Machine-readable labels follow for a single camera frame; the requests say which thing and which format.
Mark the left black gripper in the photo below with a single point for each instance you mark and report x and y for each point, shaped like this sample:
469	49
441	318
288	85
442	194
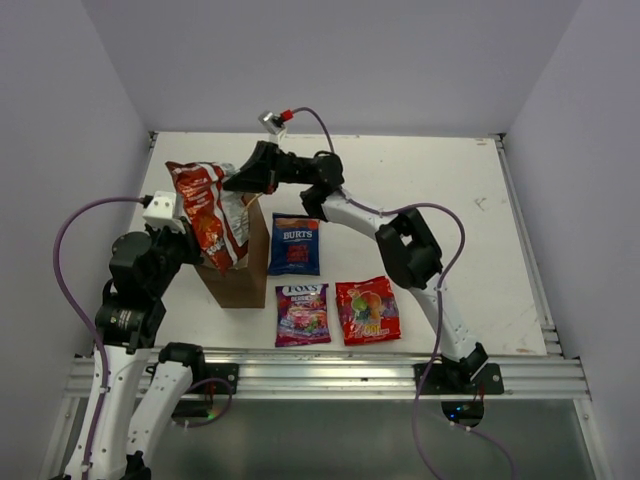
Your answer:
188	240

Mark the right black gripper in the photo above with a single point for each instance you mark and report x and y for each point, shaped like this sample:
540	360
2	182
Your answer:
261	174

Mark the red Doritos chips bag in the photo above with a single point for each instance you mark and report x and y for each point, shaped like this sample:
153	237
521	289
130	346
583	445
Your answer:
218	217

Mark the blue Burts chips bag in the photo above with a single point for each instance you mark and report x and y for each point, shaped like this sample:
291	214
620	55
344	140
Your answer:
294	245

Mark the brown paper bag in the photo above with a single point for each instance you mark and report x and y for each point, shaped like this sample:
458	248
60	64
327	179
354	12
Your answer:
244	284

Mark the purple Fox's candy bag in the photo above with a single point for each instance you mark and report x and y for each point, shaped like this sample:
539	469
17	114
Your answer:
302	315

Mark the red fruit candy bag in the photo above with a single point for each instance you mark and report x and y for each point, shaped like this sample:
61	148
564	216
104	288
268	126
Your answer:
367	311

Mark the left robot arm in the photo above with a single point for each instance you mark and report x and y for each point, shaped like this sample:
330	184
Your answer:
122	425

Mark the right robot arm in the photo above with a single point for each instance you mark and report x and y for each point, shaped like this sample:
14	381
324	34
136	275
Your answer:
410	253

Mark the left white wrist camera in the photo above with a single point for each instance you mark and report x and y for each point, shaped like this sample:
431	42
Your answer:
162	210

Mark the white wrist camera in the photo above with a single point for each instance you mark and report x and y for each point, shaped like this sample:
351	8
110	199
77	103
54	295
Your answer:
162	210
275	124

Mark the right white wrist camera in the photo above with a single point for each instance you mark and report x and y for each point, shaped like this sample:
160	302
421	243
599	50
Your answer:
275	124

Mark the aluminium rail frame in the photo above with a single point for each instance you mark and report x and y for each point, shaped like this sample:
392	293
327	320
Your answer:
495	286

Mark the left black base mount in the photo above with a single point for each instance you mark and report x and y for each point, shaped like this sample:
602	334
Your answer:
213	392

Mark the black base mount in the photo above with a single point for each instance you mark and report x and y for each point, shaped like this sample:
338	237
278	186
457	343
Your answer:
490	380
213	392

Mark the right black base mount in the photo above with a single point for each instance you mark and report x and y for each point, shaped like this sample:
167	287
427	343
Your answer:
490	380

